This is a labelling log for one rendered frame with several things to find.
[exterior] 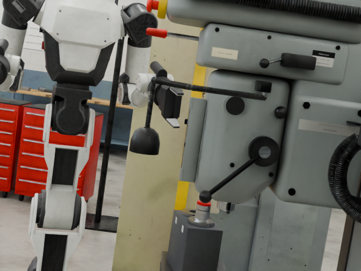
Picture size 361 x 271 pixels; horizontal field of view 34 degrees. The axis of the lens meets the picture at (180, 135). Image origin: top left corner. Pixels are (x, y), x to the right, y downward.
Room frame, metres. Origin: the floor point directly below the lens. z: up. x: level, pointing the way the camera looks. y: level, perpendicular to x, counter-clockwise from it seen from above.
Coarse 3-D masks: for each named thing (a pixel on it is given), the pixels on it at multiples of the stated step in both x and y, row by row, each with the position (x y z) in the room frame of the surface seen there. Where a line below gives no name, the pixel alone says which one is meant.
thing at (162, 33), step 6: (150, 30) 1.54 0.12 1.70; (156, 30) 1.54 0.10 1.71; (162, 30) 1.54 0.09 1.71; (156, 36) 1.54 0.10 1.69; (162, 36) 1.54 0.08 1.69; (168, 36) 1.55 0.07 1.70; (174, 36) 1.55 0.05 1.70; (180, 36) 1.55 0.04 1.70; (186, 36) 1.55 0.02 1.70; (192, 36) 1.55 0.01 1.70
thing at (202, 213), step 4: (196, 208) 1.88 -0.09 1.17; (200, 208) 1.86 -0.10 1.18; (204, 208) 1.86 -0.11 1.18; (208, 208) 1.87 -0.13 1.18; (196, 212) 1.88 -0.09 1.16; (200, 212) 1.86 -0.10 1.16; (204, 212) 1.86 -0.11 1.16; (208, 212) 1.87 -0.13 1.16; (196, 216) 1.87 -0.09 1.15; (200, 216) 1.86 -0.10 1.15; (204, 216) 1.86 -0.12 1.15; (208, 216) 1.87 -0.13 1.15; (200, 220) 1.86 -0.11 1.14; (204, 220) 1.86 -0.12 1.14
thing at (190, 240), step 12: (180, 216) 1.94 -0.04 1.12; (192, 216) 1.91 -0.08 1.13; (180, 228) 1.90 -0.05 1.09; (192, 228) 1.82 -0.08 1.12; (204, 228) 1.84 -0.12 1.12; (216, 228) 1.86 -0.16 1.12; (180, 240) 1.87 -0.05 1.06; (192, 240) 1.82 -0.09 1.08; (204, 240) 1.83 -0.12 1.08; (216, 240) 1.84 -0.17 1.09; (168, 252) 2.01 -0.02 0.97; (180, 252) 1.85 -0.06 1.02; (192, 252) 1.82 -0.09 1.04; (204, 252) 1.83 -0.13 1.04; (216, 252) 1.84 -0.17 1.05; (180, 264) 1.83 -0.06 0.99; (192, 264) 1.82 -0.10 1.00; (204, 264) 1.83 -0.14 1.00; (216, 264) 1.84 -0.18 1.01
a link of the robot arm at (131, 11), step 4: (136, 4) 2.23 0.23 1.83; (140, 4) 2.23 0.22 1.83; (128, 8) 2.23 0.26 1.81; (132, 8) 2.20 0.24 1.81; (136, 8) 2.18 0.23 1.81; (140, 8) 2.18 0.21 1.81; (144, 8) 2.18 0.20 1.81; (128, 12) 2.21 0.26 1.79; (132, 12) 2.17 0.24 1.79; (136, 12) 2.14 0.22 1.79; (128, 16) 2.19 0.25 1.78; (128, 40) 2.19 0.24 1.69; (132, 40) 2.18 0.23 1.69; (144, 40) 2.17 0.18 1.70; (148, 40) 2.18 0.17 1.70; (128, 44) 2.19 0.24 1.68; (132, 44) 2.18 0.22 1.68; (136, 44) 2.17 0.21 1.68; (140, 44) 2.17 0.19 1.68; (144, 44) 2.17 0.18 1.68; (148, 44) 2.19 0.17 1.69
